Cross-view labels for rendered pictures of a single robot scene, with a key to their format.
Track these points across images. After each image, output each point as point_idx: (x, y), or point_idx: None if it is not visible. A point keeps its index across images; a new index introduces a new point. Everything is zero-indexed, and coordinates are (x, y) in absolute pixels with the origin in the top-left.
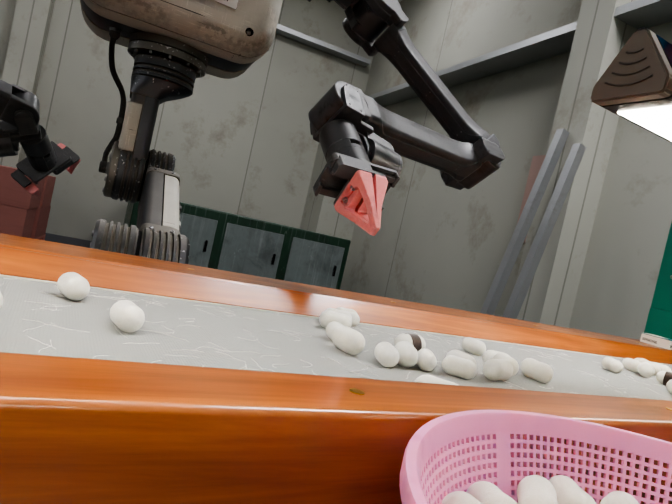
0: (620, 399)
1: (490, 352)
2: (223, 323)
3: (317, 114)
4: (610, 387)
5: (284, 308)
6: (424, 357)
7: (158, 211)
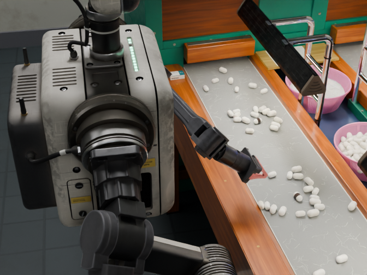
0: (338, 169)
1: (290, 175)
2: (308, 241)
3: (211, 150)
4: (283, 149)
5: (266, 223)
6: (318, 198)
7: (189, 251)
